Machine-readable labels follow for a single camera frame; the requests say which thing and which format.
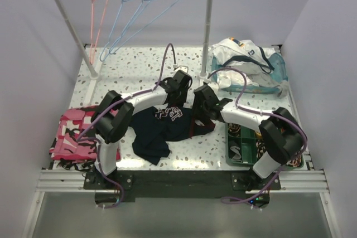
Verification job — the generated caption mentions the navy tank top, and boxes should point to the navy tank top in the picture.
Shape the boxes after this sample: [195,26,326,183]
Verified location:
[129,106,215,166]

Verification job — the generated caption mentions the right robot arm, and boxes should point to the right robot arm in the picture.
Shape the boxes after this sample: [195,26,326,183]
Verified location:
[192,84,307,190]

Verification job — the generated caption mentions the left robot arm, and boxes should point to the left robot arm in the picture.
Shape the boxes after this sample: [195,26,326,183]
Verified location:
[91,70,192,189]

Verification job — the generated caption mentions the green compartment tray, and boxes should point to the green compartment tray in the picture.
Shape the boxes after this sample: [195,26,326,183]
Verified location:
[225,122,305,169]

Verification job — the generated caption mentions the white garment in basket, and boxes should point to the white garment in basket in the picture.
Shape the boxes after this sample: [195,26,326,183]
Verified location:
[212,37,276,67]

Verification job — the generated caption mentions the grey white rolled tie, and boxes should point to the grey white rolled tie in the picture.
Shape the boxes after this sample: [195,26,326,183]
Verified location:
[229,141,242,162]

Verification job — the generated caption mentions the grey garment in basket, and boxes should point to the grey garment in basket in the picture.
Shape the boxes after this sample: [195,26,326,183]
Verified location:
[217,63,289,98]

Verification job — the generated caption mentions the black white spotted rolled tie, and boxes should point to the black white spotted rolled tie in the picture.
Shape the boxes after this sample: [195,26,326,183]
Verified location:
[256,139,266,160]

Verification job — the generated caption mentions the brown pink floral rolled tie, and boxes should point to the brown pink floral rolled tie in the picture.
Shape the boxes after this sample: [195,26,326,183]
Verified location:
[287,155,302,168]

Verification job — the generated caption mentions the pink camouflage folded garment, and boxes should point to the pink camouflage folded garment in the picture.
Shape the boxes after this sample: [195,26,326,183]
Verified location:
[49,105,120,174]

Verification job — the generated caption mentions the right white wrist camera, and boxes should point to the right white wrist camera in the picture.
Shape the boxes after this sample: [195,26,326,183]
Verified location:
[204,82,219,93]

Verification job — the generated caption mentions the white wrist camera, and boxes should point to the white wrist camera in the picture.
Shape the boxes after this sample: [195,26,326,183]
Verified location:
[204,82,219,93]
[173,65,189,73]

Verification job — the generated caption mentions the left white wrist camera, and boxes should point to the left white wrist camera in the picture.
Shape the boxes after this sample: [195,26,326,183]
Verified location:
[173,65,189,73]

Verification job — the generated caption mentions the blue wire hanger right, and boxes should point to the blue wire hanger right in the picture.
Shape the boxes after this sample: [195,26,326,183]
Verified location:
[108,0,184,55]

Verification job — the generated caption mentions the blue wire hanger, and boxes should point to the blue wire hanger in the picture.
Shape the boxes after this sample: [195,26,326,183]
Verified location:
[108,0,184,55]
[99,0,156,62]

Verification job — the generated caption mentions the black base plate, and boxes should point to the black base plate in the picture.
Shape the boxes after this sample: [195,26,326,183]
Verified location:
[83,171,281,208]

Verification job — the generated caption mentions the pink wire hanger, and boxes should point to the pink wire hanger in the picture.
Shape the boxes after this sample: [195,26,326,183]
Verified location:
[89,0,109,65]

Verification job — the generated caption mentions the blue wire hanger left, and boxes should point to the blue wire hanger left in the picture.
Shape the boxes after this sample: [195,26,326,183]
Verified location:
[99,0,156,62]

